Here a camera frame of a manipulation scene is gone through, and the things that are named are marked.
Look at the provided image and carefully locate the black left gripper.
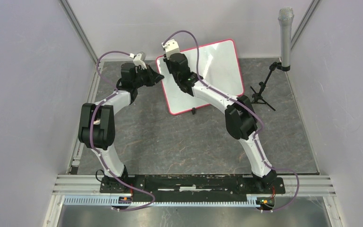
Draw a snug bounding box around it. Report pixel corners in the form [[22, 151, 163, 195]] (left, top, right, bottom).
[[133, 64, 164, 88]]

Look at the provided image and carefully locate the pink framed whiteboard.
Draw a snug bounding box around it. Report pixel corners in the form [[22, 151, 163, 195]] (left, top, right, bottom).
[[156, 39, 245, 115]]

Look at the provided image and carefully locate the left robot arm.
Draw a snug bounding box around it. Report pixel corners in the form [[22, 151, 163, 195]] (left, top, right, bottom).
[[78, 63, 164, 193]]

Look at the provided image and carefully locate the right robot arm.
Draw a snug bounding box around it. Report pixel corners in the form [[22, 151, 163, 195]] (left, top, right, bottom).
[[164, 53, 277, 193]]

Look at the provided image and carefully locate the black whiteboard foot clip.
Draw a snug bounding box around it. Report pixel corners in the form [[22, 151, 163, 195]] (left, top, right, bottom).
[[191, 107, 197, 115]]

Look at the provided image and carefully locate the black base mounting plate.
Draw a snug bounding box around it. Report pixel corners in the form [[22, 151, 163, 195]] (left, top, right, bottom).
[[100, 174, 286, 203]]

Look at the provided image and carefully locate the silver microphone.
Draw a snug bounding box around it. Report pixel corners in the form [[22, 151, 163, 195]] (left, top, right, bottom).
[[278, 7, 294, 71]]

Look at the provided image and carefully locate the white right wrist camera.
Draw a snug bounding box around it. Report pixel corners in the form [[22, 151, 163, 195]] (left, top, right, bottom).
[[162, 39, 180, 58]]

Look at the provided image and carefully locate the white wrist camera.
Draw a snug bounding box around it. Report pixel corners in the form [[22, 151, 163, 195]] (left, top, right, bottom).
[[129, 52, 147, 70], [162, 39, 180, 58]]

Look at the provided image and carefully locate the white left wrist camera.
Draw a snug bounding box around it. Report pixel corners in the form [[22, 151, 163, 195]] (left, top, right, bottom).
[[129, 52, 147, 70]]

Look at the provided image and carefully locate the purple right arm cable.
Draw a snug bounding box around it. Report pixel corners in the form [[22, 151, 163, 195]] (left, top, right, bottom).
[[163, 30, 301, 214]]

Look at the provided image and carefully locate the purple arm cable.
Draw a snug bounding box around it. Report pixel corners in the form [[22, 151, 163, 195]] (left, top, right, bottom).
[[163, 30, 301, 214], [89, 51, 156, 212]]

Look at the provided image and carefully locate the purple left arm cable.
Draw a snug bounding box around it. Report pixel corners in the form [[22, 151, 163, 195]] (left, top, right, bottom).
[[89, 51, 156, 212]]

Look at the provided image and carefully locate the aluminium rail frame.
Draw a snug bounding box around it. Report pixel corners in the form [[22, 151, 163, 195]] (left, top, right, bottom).
[[52, 175, 337, 197]]

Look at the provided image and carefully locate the blue toothed cable strip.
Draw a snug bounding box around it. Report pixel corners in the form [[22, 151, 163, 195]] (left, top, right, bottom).
[[63, 195, 274, 208]]

